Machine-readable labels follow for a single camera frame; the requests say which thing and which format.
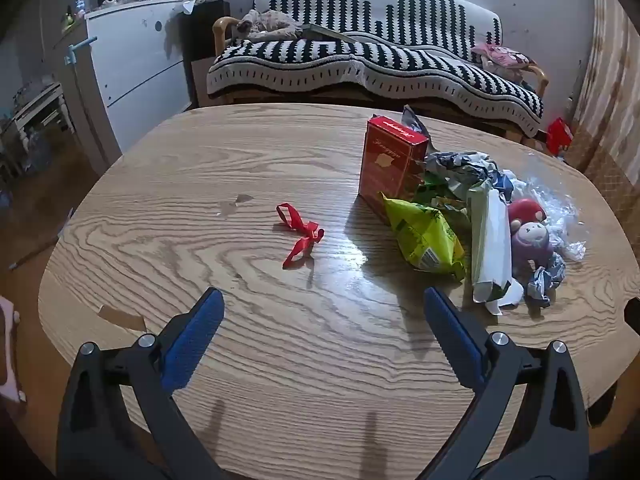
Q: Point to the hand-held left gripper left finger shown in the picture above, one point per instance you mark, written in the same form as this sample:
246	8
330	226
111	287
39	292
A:
192	345

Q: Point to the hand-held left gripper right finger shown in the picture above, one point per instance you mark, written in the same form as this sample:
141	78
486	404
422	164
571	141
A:
455	340

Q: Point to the green foil wrapper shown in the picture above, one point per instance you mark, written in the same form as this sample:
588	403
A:
431	191

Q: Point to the red ribbon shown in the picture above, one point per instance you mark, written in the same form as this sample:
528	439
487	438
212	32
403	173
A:
314	234

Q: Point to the blue white wrapper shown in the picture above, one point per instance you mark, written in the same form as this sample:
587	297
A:
457	165

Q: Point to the brown tape piece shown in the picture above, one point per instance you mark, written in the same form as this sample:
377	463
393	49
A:
122	317

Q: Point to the white green printed packet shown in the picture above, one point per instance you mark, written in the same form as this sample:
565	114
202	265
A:
492	245

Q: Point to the small crumpled silver wrapper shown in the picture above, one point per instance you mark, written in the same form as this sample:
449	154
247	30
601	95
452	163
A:
545	280

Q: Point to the yellow green snack bag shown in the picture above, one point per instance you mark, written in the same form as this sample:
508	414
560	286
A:
425	235

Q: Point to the purple toy figure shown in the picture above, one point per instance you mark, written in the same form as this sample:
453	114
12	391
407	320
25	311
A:
532	245

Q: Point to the red round toy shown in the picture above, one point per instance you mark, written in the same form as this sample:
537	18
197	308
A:
522	210

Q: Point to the clear plastic bag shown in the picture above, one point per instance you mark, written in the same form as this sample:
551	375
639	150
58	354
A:
555	200

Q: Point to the thin stick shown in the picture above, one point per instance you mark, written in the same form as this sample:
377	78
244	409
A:
30	258

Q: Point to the pink plastic object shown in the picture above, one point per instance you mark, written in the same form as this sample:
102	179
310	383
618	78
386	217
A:
7	360

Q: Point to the red cardboard box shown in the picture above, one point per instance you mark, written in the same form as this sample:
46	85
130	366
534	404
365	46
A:
387	165

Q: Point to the grey foil wrapper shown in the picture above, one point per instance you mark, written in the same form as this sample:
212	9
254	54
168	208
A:
411	119

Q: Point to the red bag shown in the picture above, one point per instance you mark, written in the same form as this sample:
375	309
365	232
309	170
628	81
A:
557	132

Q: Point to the brown cardboard box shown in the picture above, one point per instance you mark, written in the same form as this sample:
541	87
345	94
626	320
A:
200	85

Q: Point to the wooden board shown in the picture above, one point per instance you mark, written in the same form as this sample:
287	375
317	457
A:
85	105

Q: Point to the beige patterned curtain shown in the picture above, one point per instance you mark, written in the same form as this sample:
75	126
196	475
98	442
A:
610	110

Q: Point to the white dresser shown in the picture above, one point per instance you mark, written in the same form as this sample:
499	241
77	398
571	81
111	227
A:
135	70

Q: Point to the white stool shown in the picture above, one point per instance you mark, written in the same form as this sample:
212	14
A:
42	105

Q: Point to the striped black-white sofa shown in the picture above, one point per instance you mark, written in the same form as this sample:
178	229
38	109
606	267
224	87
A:
400	60

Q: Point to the pink cushion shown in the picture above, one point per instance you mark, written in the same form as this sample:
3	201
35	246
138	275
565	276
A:
500	55

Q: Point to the beige crumpled cloth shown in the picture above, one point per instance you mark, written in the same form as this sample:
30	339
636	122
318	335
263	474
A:
272	22

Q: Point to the flat grey book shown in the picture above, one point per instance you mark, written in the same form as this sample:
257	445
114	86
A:
325	31

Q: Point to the wooden frame sofa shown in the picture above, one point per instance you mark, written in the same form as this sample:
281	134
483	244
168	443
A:
220	27

